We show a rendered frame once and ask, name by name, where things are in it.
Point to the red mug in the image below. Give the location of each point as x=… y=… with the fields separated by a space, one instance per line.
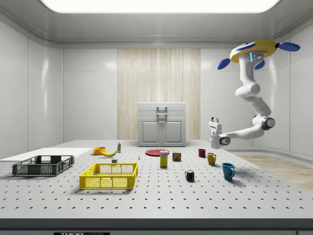
x=201 y=153

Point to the yellow and white box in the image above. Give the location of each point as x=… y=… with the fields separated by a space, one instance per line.
x=163 y=160

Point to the banana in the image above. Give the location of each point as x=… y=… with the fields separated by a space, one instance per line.
x=108 y=154

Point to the flat-sided can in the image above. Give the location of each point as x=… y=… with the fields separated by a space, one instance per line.
x=176 y=157

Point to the white cabinet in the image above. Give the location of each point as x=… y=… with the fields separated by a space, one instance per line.
x=161 y=132

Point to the small white bottle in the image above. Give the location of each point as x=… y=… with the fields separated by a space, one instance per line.
x=119 y=147

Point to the blue mug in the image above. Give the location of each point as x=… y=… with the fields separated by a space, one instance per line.
x=228 y=171

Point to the drone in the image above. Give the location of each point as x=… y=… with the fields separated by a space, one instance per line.
x=267 y=45

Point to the red plate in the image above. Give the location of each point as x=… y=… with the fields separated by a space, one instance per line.
x=154 y=153

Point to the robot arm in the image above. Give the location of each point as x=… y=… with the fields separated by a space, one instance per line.
x=247 y=73

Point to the puzzle cube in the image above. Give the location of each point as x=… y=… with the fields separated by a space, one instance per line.
x=189 y=175

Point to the yellow basket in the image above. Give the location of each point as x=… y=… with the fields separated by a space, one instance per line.
x=97 y=182

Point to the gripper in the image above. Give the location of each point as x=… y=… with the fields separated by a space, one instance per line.
x=215 y=127

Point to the white board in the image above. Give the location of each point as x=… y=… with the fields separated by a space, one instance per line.
x=49 y=152

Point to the yellow mug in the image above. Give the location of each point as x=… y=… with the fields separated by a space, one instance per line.
x=210 y=159

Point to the dark grey basket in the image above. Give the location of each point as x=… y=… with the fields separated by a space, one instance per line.
x=24 y=169

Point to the yellow bowl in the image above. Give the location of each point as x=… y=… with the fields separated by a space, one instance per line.
x=97 y=150

